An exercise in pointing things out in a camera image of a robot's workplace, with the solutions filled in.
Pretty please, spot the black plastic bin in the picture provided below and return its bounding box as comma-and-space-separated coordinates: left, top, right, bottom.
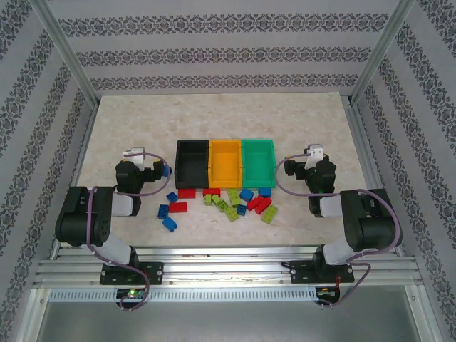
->
175, 139, 211, 189

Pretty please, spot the yellow plastic bin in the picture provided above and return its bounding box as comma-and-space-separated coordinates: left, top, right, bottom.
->
208, 139, 244, 189

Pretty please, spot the aluminium frame post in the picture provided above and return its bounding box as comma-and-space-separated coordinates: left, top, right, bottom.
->
348, 0, 418, 106
37, 0, 100, 107

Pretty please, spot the aluminium mounting rail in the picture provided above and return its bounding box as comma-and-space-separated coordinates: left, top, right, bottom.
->
33, 244, 423, 289

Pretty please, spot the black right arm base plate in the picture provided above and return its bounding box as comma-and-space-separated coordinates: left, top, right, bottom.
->
289, 259, 356, 285

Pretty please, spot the controller board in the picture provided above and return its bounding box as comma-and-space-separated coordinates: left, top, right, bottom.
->
316, 287, 341, 300
115, 288, 149, 302

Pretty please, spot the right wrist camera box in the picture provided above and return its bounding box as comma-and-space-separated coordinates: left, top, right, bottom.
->
306, 144, 326, 170

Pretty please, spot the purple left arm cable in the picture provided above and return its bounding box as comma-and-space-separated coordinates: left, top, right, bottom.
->
85, 151, 172, 313

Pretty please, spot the slotted grey cable duct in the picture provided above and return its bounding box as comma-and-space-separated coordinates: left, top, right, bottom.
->
48, 287, 318, 302

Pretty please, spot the green plastic bin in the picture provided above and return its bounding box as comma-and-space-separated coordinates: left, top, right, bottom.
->
241, 138, 277, 189

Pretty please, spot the left controller board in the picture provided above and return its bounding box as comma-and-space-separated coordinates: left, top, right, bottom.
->
115, 288, 149, 302

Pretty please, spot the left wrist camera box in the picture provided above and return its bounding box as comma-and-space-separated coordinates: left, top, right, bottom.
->
122, 147, 147, 170

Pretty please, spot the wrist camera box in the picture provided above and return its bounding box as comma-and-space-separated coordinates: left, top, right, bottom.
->
306, 144, 326, 170
122, 147, 147, 170

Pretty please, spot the right controller board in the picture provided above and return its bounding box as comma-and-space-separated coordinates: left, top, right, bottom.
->
316, 287, 341, 300

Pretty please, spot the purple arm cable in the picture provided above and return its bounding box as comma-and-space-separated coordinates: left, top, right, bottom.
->
85, 151, 172, 313
275, 152, 403, 310

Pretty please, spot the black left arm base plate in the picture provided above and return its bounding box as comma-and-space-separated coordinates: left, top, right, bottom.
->
99, 261, 165, 286

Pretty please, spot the aluminium side rail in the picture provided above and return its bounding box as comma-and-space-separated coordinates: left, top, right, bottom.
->
343, 101, 405, 257
51, 103, 100, 259

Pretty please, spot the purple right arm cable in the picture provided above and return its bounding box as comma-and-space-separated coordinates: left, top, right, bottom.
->
275, 152, 403, 310

